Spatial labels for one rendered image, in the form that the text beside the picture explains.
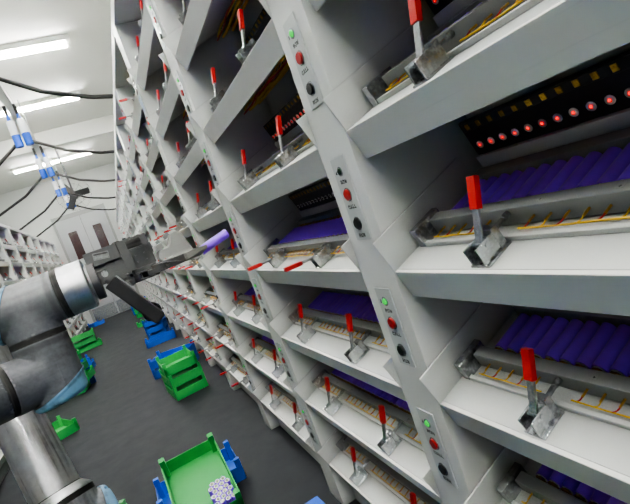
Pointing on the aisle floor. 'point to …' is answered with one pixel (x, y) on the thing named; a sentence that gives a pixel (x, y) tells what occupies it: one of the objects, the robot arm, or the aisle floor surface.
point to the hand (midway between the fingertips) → (201, 251)
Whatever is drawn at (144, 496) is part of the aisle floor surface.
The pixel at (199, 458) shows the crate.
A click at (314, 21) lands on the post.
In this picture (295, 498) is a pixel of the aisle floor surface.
